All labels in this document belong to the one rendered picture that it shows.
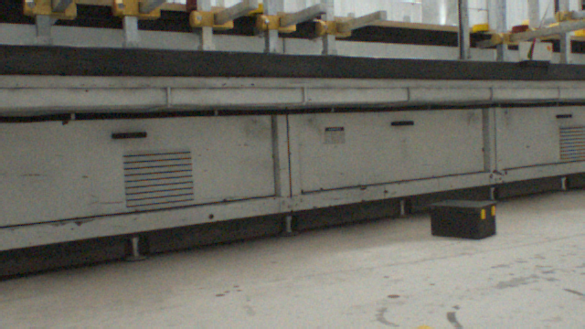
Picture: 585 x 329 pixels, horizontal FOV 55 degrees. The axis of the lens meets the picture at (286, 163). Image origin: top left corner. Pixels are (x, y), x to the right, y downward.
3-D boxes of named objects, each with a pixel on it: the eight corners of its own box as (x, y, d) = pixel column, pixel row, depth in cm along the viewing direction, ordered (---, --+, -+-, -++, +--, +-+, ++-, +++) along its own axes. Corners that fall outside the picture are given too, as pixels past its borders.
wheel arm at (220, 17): (259, 11, 166) (258, -4, 166) (249, 10, 165) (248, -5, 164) (201, 37, 203) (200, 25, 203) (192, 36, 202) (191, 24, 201)
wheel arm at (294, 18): (328, 15, 179) (327, 2, 179) (319, 15, 178) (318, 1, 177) (261, 38, 216) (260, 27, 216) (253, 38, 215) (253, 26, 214)
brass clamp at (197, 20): (233, 27, 188) (233, 12, 188) (196, 25, 181) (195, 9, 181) (226, 30, 193) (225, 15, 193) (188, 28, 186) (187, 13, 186)
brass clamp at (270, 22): (296, 30, 201) (296, 15, 201) (263, 28, 194) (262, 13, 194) (288, 33, 206) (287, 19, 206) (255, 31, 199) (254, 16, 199)
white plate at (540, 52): (553, 63, 280) (552, 43, 280) (519, 61, 267) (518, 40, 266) (551, 63, 281) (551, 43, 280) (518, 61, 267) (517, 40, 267)
